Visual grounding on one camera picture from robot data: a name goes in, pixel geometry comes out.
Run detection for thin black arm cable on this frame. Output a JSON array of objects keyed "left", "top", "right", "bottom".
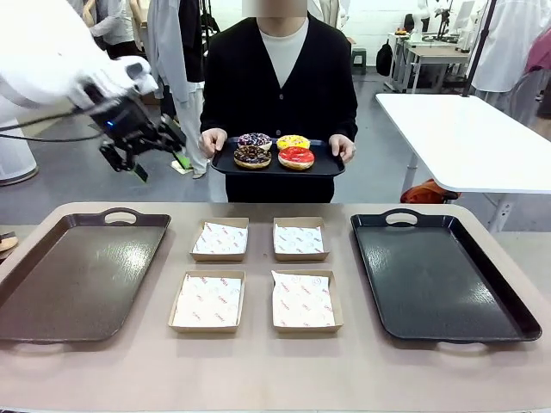
[{"left": 0, "top": 96, "right": 107, "bottom": 143}]

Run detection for white cylindrical pedestal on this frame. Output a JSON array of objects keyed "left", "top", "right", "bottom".
[{"left": 0, "top": 96, "right": 39, "bottom": 187}]

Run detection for person's left forearm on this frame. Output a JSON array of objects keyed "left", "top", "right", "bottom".
[{"left": 330, "top": 98, "right": 359, "bottom": 139}]

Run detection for person's left hand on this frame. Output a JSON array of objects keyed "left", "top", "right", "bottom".
[{"left": 328, "top": 133, "right": 357, "bottom": 163}]

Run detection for light trousers on mannequin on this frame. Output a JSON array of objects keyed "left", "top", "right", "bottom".
[{"left": 171, "top": 79, "right": 212, "bottom": 178}]

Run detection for black hanging garment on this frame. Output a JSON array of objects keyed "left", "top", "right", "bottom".
[{"left": 178, "top": 0, "right": 208, "bottom": 83}]

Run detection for black stand pole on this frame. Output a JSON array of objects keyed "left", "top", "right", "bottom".
[{"left": 462, "top": 0, "right": 498, "bottom": 100}]

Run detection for small black serving tray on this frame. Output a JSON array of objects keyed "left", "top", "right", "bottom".
[{"left": 209, "top": 136, "right": 347, "bottom": 177}]

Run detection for person's right hand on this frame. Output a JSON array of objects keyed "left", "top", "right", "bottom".
[{"left": 197, "top": 128, "right": 228, "bottom": 159}]

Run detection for person in black cardigan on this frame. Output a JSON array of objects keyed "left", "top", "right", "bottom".
[{"left": 200, "top": 0, "right": 359, "bottom": 203}]

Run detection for orange bag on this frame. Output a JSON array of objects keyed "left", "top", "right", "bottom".
[{"left": 399, "top": 178, "right": 461, "bottom": 205}]

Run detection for purple sprinkled donut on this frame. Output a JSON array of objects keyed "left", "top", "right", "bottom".
[{"left": 237, "top": 132, "right": 273, "bottom": 151}]

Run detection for person's right forearm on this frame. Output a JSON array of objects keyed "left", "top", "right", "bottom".
[{"left": 200, "top": 98, "right": 228, "bottom": 135}]

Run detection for yellow glazed donut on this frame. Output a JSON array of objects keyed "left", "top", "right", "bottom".
[{"left": 275, "top": 133, "right": 311, "bottom": 151}]

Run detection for kraft paper food box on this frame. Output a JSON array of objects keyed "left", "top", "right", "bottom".
[
  {"left": 189, "top": 217, "right": 251, "bottom": 262},
  {"left": 168, "top": 269, "right": 247, "bottom": 335},
  {"left": 272, "top": 216, "right": 331, "bottom": 262},
  {"left": 270, "top": 269, "right": 344, "bottom": 335}
]

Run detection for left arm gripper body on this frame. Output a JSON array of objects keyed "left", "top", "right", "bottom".
[{"left": 84, "top": 84, "right": 155, "bottom": 150}]

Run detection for tan wooden sandal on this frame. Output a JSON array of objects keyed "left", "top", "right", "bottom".
[{"left": 0, "top": 231, "right": 19, "bottom": 255}]

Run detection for large brown handled tray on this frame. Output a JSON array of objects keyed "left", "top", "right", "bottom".
[{"left": 0, "top": 207, "right": 172, "bottom": 345}]

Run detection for chocolate sprinkled donut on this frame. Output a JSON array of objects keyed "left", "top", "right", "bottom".
[{"left": 233, "top": 145, "right": 272, "bottom": 170}]

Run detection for black backpack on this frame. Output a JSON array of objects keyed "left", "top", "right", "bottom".
[{"left": 376, "top": 40, "right": 393, "bottom": 77}]

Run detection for green stool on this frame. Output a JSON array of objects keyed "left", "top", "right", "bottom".
[{"left": 350, "top": 46, "right": 367, "bottom": 75}]

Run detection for large black handled tray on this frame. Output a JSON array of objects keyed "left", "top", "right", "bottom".
[{"left": 350, "top": 208, "right": 542, "bottom": 345}]

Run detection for red glazed donut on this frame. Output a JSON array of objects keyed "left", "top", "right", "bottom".
[{"left": 277, "top": 145, "right": 316, "bottom": 171}]

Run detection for white side table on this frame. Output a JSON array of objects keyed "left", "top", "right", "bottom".
[{"left": 375, "top": 92, "right": 551, "bottom": 236}]

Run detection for pink hanging garment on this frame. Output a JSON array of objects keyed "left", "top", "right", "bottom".
[{"left": 525, "top": 32, "right": 551, "bottom": 72}]

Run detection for white hanging garment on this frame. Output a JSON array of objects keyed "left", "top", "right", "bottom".
[{"left": 473, "top": 0, "right": 551, "bottom": 104}]

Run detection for grey hanging garment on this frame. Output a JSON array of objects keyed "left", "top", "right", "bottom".
[{"left": 147, "top": 0, "right": 190, "bottom": 104}]

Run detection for grey background desk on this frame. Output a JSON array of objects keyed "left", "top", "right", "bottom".
[{"left": 389, "top": 32, "right": 474, "bottom": 94}]

